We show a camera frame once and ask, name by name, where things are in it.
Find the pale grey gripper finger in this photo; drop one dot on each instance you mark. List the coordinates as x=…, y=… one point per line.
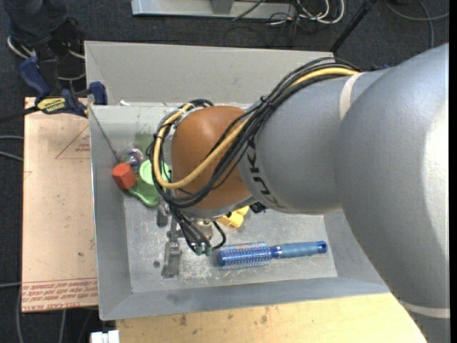
x=163, y=216
x=172, y=261

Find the green plastic toy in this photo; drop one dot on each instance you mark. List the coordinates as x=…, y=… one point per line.
x=147, y=188

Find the yellow plastic toy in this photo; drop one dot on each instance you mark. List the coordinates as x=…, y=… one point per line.
x=235, y=219

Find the blue round hairbrush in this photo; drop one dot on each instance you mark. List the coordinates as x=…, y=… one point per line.
x=246, y=256

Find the red-orange hexagonal block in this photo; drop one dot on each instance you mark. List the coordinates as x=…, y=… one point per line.
x=124, y=176

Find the clear iridescent ball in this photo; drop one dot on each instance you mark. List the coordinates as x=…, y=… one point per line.
x=131, y=155

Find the brown cardboard board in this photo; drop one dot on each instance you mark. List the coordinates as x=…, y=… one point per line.
x=57, y=209

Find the grey metal bin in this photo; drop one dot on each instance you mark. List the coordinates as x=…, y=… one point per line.
x=221, y=77

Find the person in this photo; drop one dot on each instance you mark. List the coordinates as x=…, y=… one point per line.
x=32, y=9

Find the black cylinder on white bracket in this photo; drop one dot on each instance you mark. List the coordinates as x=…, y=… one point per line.
x=257, y=207

